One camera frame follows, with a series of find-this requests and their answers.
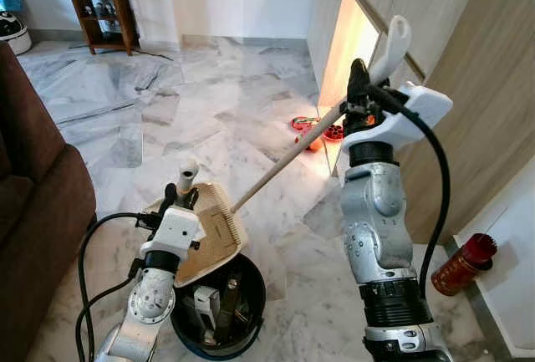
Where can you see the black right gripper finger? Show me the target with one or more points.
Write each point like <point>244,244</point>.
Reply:
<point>359,73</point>

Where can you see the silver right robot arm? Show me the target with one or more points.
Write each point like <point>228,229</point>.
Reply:
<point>376,220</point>

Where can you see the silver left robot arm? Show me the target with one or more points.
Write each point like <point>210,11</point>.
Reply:
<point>146,303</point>

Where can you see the red toy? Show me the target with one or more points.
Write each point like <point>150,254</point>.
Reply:
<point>311,128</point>

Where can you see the small white box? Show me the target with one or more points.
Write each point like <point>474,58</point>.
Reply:
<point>206,305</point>

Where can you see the light wood wardrobe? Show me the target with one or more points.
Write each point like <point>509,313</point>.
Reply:
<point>485,86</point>

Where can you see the black round waste bin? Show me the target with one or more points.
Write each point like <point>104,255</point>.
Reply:
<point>247,312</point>

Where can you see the brown sofa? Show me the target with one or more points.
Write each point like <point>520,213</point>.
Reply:
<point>42,211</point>

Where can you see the red cylindrical bottle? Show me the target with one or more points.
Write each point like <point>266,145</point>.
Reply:
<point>460,268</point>

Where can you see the white round appliance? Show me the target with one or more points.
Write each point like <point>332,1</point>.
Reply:
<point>12,34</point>

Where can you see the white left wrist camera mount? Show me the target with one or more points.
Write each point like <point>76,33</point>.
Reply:
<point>175,230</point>

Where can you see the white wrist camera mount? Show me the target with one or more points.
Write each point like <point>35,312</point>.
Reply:
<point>175,230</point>
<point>414,111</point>

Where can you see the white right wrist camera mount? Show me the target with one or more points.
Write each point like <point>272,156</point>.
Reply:
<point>414,111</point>

